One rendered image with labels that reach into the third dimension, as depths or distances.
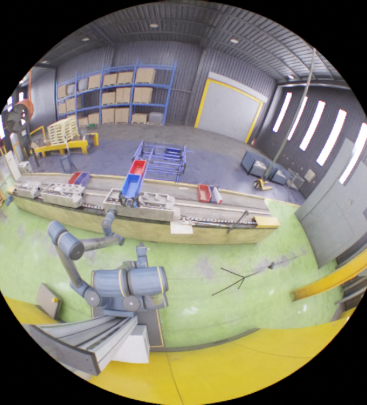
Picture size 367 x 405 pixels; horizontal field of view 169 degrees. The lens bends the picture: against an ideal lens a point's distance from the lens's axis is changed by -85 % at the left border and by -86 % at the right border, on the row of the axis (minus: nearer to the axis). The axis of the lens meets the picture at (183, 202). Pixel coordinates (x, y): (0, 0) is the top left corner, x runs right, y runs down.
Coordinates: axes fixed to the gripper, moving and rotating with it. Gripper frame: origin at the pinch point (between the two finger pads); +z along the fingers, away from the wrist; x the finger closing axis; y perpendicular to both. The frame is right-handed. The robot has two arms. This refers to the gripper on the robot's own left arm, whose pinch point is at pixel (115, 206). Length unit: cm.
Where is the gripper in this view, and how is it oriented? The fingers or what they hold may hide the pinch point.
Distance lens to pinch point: 171.3
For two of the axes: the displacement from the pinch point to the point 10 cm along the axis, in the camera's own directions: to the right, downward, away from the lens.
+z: -0.6, -6.1, 7.9
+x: -9.8, -1.1, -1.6
